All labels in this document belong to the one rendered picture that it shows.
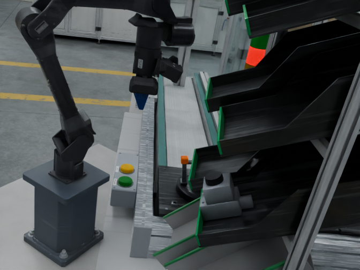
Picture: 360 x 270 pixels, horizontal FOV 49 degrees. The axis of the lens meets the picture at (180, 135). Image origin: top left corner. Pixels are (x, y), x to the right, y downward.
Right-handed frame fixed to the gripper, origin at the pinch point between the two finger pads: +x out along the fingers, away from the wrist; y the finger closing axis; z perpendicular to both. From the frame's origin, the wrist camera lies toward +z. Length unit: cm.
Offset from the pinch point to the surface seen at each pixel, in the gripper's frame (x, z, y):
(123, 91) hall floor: 127, -20, 334
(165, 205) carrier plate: 28.6, 9.3, -3.9
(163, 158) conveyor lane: 31.1, 9.2, 25.0
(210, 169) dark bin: 5.2, 14.8, -21.9
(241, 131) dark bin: -10.8, 14.7, -37.1
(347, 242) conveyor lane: 30, 58, -10
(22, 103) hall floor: 126, -110, 266
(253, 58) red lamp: -7.1, 30.5, 21.9
